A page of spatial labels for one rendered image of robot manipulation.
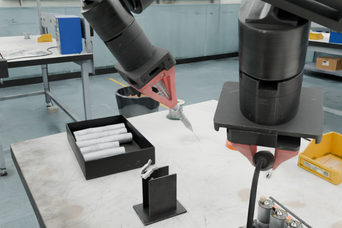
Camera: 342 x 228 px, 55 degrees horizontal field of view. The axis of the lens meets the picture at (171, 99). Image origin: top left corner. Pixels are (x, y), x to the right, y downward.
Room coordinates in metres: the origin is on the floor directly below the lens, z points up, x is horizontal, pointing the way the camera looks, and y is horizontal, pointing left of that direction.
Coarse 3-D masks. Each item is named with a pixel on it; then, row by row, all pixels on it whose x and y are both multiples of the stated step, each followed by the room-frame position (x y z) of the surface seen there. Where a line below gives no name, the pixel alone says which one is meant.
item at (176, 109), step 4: (160, 80) 0.50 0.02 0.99; (156, 84) 0.50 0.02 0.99; (160, 84) 0.50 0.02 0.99; (160, 88) 0.50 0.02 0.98; (164, 88) 0.50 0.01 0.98; (160, 92) 0.50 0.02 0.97; (164, 92) 0.50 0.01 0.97; (164, 96) 0.50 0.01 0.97; (168, 96) 0.51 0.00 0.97; (172, 108) 0.51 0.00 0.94; (176, 108) 0.51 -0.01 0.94; (176, 112) 0.51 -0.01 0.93; (180, 112) 0.52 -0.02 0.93; (180, 116) 0.52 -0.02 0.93; (184, 116) 0.52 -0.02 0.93; (184, 120) 0.52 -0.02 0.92; (188, 120) 0.53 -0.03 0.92; (184, 124) 0.52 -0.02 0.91; (188, 124) 0.52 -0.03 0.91
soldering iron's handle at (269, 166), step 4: (256, 152) 0.31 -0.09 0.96; (260, 152) 0.29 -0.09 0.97; (264, 152) 0.29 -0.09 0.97; (268, 152) 0.31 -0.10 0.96; (256, 156) 0.28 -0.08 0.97; (260, 156) 0.28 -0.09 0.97; (264, 156) 0.28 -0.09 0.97; (268, 156) 0.28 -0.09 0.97; (272, 156) 0.31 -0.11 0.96; (252, 160) 0.31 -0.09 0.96; (256, 160) 0.26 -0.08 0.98; (264, 160) 0.26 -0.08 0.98; (268, 160) 0.28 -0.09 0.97; (272, 160) 0.30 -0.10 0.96; (264, 164) 0.26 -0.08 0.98; (268, 164) 0.28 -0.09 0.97; (272, 164) 0.30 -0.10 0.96; (264, 168) 0.28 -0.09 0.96; (268, 168) 0.29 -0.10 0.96
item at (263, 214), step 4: (268, 204) 0.43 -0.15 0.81; (260, 208) 0.43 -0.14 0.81; (260, 212) 0.43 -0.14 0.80; (264, 212) 0.42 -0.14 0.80; (268, 212) 0.42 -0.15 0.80; (260, 216) 0.43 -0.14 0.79; (264, 216) 0.42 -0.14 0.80; (268, 216) 0.42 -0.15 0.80; (256, 220) 0.44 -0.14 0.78; (260, 220) 0.43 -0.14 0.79; (264, 220) 0.42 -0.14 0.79; (268, 220) 0.42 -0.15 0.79; (256, 224) 0.43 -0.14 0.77; (260, 224) 0.43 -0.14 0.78; (264, 224) 0.42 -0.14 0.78; (268, 224) 0.42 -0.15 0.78
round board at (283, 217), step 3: (279, 210) 0.42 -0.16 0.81; (282, 210) 0.42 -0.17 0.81; (273, 213) 0.41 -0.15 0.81; (276, 213) 0.41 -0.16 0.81; (282, 213) 0.41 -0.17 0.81; (285, 213) 0.41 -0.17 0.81; (273, 216) 0.40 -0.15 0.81; (276, 216) 0.40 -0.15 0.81; (279, 216) 0.40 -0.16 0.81; (282, 216) 0.40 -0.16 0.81; (285, 216) 0.40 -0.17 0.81; (279, 219) 0.40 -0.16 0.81; (282, 219) 0.40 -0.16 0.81
